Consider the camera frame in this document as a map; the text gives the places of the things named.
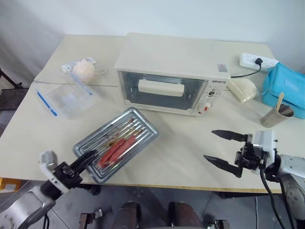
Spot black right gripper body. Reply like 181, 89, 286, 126
234, 134, 265, 171

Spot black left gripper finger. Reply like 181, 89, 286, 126
75, 152, 99, 177
70, 149, 99, 168

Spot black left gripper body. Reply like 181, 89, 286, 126
52, 162, 84, 191

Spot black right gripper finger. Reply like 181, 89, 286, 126
211, 129, 250, 144
203, 155, 244, 178

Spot silver metal baking tray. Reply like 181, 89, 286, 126
72, 107, 160, 184

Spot red sausage on skewer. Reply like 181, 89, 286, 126
110, 137, 140, 166
98, 139, 126, 167

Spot white red oven timer knob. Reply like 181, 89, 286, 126
197, 102, 212, 115

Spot glass oven door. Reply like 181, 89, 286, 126
117, 70, 207, 112

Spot white toaster oven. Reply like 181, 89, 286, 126
114, 32, 232, 117

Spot stainless steel cup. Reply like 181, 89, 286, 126
260, 104, 295, 127

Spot white folded cloth pack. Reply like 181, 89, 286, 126
227, 78, 258, 104

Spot clear plastic box blue clasps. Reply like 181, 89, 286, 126
35, 82, 99, 120

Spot yellow crate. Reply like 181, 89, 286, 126
0, 177, 22, 192

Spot wooden chopsticks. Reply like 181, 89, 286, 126
274, 92, 285, 112

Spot dark rounded shape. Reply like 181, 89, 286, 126
118, 201, 142, 229
167, 201, 202, 229

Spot clear plastic box lid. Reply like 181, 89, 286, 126
60, 56, 99, 96

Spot light blue fabric bag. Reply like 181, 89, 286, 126
262, 62, 305, 119

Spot white power strip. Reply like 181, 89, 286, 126
238, 52, 280, 72

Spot pale pink mesh bath puff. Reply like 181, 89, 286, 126
72, 59, 107, 83

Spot black metal stand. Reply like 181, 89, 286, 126
0, 67, 30, 113

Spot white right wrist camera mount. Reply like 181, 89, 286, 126
252, 129, 279, 168

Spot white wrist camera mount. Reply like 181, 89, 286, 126
252, 129, 279, 168
38, 150, 70, 194

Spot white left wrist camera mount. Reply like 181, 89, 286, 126
38, 150, 70, 194

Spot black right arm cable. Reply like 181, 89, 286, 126
259, 164, 287, 229

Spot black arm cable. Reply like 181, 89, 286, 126
42, 213, 51, 229
259, 164, 287, 229

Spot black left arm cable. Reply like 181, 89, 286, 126
42, 213, 51, 229

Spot black oven power cable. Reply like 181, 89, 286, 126
229, 63, 263, 79

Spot white oven door handle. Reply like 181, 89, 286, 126
138, 79, 184, 97

